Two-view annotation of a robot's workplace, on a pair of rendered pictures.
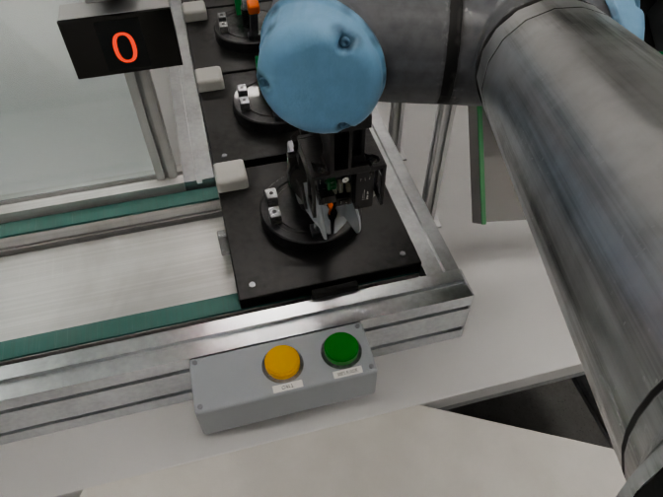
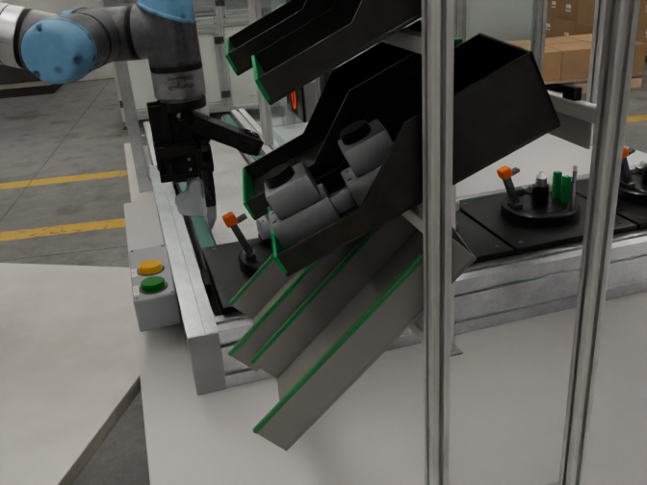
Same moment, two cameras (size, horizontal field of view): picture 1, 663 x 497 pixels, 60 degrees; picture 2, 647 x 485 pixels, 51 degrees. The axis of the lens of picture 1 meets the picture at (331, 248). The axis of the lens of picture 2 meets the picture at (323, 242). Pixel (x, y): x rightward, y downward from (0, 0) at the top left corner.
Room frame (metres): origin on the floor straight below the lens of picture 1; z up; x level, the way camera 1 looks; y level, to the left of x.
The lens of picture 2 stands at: (0.62, -1.02, 1.47)
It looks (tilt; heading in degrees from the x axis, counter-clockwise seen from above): 24 degrees down; 90
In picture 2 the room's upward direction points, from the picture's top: 4 degrees counter-clockwise
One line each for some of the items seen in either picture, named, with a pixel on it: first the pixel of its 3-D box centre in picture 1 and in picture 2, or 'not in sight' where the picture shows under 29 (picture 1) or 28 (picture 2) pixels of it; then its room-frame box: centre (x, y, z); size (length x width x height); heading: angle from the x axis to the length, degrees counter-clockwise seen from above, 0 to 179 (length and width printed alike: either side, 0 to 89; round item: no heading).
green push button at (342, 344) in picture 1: (340, 350); (153, 286); (0.35, -0.01, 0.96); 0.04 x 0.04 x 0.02
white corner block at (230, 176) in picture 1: (231, 179); not in sight; (0.63, 0.15, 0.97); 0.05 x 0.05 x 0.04; 15
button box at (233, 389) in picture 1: (284, 376); (153, 284); (0.33, 0.06, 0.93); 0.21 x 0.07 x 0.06; 105
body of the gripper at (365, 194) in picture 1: (336, 140); (182, 139); (0.43, -0.01, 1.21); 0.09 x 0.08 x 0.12; 15
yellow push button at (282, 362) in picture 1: (282, 363); (150, 268); (0.33, 0.06, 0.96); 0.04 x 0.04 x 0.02
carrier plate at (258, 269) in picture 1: (311, 219); (281, 267); (0.56, 0.03, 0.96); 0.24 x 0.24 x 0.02; 15
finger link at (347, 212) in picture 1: (349, 212); (195, 206); (0.44, -0.02, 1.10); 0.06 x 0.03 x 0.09; 15
